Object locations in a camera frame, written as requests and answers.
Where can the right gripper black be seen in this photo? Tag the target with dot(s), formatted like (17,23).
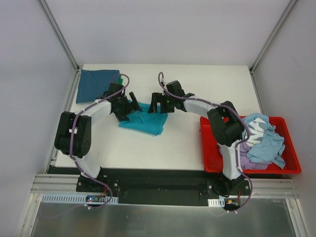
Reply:
(159,104)

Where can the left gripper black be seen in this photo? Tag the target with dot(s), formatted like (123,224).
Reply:
(130,106)

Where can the teal t shirt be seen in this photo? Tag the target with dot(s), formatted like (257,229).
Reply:
(149,123)

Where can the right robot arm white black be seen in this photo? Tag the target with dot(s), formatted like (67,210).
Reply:
(226,125)

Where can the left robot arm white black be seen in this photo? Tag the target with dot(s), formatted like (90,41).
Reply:
(74,133)

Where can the folded green t shirt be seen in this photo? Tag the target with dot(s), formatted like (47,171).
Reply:
(120,80)

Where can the folded dark blue t shirt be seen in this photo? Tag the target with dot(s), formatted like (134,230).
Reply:
(93,84)

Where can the red plastic bin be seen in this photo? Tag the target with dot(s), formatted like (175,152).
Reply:
(213,162)

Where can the lavender t shirt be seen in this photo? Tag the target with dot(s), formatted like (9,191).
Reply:
(251,157)

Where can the light blue t shirt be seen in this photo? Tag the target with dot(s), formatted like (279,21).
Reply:
(261,131)

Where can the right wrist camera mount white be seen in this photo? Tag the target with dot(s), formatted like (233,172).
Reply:
(163,82)

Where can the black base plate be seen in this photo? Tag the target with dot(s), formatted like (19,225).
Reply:
(160,187)

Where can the left white cable duct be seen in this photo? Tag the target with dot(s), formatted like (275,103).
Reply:
(78,199)

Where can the white cable duct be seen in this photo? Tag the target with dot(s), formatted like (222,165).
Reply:
(220,202)
(78,199)

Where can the right white cable duct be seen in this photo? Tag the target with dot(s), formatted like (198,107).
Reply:
(220,202)

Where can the left aluminium frame post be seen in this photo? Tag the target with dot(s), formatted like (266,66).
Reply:
(58,33)

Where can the aluminium frame post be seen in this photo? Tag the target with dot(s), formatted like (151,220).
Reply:
(58,33)
(273,34)

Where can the aluminium rail front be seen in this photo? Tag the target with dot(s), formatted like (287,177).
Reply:
(66,184)

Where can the right aluminium frame post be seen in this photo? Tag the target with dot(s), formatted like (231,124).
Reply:
(273,34)

